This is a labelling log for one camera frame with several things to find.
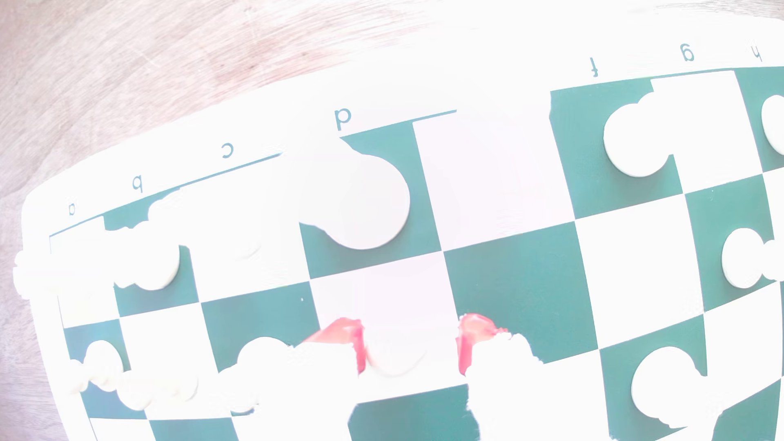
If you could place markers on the white chess bishop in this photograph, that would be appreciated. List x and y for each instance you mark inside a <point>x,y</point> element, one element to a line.
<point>637,141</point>
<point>233,226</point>

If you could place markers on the white chess knight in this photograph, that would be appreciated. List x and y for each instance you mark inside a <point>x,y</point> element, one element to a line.
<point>153,266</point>
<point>664,386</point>

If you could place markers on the white chess pawn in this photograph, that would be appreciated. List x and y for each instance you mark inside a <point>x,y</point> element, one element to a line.
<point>101,364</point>
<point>395,355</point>
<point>156,391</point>
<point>744,257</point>
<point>260,358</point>

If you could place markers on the white chess rook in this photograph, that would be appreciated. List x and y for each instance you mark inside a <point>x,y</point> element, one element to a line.
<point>774,125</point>
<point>55,272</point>

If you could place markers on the green and cream chess mat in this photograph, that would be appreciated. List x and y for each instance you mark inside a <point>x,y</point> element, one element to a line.
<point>527,294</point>

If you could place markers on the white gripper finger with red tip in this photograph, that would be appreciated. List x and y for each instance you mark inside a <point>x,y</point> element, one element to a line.
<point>475,334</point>
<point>343,334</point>

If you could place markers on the white chess queen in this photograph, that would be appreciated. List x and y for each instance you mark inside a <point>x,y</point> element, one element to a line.
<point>367,202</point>

